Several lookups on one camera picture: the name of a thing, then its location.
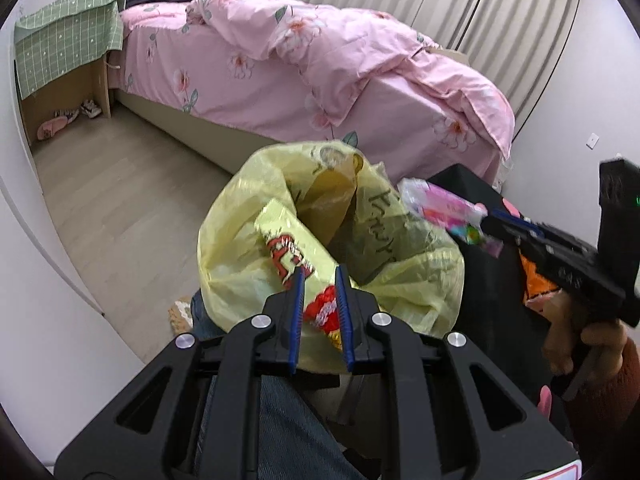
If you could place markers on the pink slipper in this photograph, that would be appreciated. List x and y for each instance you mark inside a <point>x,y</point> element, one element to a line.
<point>51,127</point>

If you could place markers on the orange plastic bag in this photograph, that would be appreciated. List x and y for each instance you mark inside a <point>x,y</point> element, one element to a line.
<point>536,286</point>

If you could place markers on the person's red sleeve forearm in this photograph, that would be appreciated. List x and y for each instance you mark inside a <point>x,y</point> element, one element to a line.
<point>604,420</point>

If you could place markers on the white wall socket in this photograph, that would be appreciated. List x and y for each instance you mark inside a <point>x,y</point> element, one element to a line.
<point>592,141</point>

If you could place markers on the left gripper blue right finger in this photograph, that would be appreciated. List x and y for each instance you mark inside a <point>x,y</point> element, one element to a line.
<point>342,287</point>

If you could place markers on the colourful pink candy wrapper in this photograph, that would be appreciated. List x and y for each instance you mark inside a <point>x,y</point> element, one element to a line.
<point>460,218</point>

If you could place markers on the wooden bedside table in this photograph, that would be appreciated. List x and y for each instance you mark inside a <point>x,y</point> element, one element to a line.
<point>87,82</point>

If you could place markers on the white sneaker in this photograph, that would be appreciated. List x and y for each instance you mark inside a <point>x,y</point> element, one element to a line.
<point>90,109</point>

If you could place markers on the bed with pink duvet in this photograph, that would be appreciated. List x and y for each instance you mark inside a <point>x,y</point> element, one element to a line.
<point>292,71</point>

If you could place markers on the yellow plastic trash bag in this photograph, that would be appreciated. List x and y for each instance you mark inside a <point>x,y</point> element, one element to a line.
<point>414,270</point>

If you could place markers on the person's right hand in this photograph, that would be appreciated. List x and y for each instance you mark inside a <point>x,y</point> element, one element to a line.
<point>568,334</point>

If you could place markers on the green checked cloth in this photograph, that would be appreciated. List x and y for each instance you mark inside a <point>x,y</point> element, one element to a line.
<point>63,36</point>

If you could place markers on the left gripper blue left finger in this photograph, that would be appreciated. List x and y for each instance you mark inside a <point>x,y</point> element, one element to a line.
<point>297,317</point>

